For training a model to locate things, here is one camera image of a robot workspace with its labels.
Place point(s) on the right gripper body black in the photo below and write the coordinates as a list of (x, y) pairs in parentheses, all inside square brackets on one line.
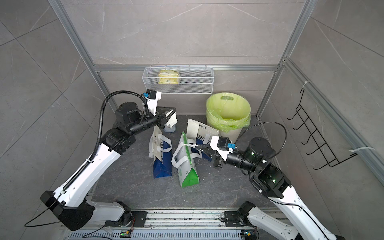
[(218, 162)]

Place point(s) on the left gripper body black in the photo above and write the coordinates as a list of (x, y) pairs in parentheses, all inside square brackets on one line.
[(162, 116)]

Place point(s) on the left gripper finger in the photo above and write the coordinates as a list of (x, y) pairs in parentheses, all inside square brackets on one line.
[(171, 117), (167, 109)]

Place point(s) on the blue white paper bag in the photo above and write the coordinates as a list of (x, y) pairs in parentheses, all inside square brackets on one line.
[(200, 133), (160, 150)]

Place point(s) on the green white paper bag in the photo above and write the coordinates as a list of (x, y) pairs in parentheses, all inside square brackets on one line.
[(184, 161)]

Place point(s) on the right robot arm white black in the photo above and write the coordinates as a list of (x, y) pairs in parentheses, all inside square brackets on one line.
[(271, 183)]

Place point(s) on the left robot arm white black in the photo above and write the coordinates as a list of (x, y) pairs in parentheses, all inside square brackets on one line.
[(68, 202)]

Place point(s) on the yellow wipes pack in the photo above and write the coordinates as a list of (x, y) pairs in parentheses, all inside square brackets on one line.
[(168, 77)]

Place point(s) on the white trash bin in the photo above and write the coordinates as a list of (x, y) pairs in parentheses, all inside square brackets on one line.
[(231, 135)]

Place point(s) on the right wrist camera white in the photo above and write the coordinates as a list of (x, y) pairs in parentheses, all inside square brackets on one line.
[(223, 145)]

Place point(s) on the white wire mesh basket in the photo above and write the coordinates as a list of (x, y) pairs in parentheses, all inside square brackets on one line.
[(194, 80)]

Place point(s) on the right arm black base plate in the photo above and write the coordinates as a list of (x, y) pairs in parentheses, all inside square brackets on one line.
[(233, 219)]

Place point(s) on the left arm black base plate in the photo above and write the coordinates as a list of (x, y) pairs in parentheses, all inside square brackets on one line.
[(135, 218)]

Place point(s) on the black wire hook rack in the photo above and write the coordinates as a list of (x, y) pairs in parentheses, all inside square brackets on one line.
[(315, 136)]

